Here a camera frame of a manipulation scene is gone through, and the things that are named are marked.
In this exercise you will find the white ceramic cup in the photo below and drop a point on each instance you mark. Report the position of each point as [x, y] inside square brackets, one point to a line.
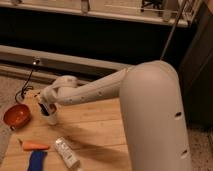
[52, 118]

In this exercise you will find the orange carrot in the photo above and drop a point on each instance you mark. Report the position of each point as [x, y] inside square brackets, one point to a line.
[31, 145]

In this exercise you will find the metal pole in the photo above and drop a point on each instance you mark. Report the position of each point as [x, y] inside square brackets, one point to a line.
[178, 16]

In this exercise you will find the red bowl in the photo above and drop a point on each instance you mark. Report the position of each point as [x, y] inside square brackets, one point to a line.
[17, 116]

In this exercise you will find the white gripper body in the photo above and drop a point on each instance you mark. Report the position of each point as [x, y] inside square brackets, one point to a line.
[46, 101]

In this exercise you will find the blue cloth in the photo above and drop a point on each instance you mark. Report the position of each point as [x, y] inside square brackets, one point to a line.
[36, 160]

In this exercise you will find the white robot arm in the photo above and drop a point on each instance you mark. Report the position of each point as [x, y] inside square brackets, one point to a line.
[151, 108]

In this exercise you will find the white tube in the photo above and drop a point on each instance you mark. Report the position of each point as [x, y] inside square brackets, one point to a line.
[67, 154]

